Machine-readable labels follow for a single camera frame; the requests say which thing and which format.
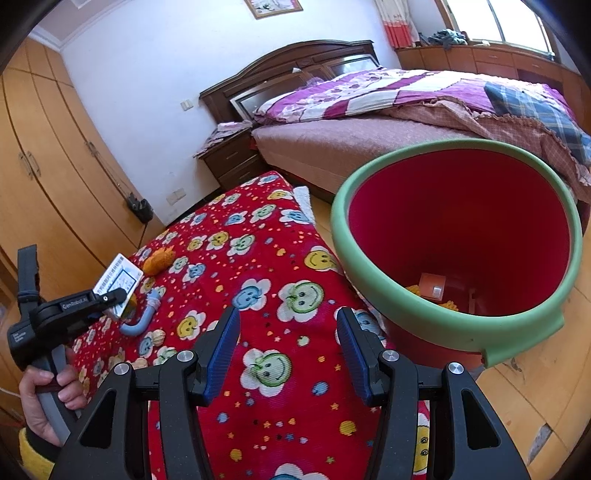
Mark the purple floral quilt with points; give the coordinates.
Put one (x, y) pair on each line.
(369, 92)

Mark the red and white curtain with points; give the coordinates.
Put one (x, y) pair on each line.
(397, 23)

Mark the pink cloth on nightstand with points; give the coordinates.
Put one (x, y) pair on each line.
(221, 136)

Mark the wooden window cabinet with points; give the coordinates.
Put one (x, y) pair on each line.
(485, 60)

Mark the white light switch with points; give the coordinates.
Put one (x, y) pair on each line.
(187, 104)

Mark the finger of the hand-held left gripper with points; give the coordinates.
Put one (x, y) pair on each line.
(108, 297)

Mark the dark wooden nightstand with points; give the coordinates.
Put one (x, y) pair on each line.
(235, 161)

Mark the bed with pink sheet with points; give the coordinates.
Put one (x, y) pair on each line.
(323, 147)

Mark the small orange foam piece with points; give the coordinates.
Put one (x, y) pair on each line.
(157, 262)

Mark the dark wooden headboard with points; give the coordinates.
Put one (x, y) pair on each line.
(277, 69)

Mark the black hanging bag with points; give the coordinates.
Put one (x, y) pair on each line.
(141, 210)

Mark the white printed box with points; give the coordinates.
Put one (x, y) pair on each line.
(122, 277)

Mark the yellow foam net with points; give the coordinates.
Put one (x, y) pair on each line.
(449, 306)
(413, 290)

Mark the flat yellow foam net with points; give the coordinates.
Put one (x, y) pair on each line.
(449, 306)

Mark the window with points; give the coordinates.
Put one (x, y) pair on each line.
(508, 18)

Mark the curved blue grey tube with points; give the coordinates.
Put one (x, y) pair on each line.
(143, 318)

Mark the red smiley printed cloth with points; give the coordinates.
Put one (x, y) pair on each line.
(277, 258)

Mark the dark clothes pile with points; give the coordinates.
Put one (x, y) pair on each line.
(445, 38)

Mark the person's left forearm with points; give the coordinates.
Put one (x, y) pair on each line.
(34, 454)

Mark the person's left hand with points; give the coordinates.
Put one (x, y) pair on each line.
(32, 397)

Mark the wooden wardrobe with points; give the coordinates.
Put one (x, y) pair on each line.
(55, 161)

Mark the white wall socket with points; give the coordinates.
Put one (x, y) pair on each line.
(175, 196)

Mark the small orange box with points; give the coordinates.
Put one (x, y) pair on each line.
(431, 286)

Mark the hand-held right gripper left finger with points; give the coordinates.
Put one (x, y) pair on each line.
(221, 350)

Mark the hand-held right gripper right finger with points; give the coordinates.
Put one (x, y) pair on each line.
(355, 350)

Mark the white towel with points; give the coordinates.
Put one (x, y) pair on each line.
(304, 201)

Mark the blue plaid cloth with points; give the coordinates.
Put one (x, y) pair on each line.
(540, 115)

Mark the brown walnut shell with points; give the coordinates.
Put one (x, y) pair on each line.
(158, 337)

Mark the red bucket with green rim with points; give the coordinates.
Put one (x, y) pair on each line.
(438, 207)

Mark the framed wall picture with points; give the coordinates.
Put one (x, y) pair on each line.
(272, 7)

